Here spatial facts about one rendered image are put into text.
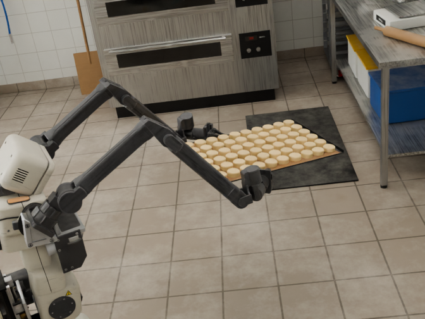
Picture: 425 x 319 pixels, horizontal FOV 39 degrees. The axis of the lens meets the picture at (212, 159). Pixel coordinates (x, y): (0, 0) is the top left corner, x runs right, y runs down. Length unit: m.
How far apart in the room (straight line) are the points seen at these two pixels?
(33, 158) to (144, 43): 3.16
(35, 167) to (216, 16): 3.19
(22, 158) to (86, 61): 4.05
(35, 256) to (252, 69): 3.30
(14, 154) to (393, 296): 2.02
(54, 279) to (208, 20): 3.19
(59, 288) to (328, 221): 1.91
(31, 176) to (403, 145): 2.61
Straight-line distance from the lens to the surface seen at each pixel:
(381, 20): 4.25
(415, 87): 4.29
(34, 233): 2.09
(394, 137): 4.19
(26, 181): 2.15
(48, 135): 2.44
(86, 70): 6.13
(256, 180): 2.22
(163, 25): 5.11
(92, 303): 3.45
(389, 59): 3.68
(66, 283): 2.41
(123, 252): 3.75
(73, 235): 2.26
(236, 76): 5.24
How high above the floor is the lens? 2.19
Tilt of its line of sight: 29 degrees down
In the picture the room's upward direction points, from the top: 8 degrees counter-clockwise
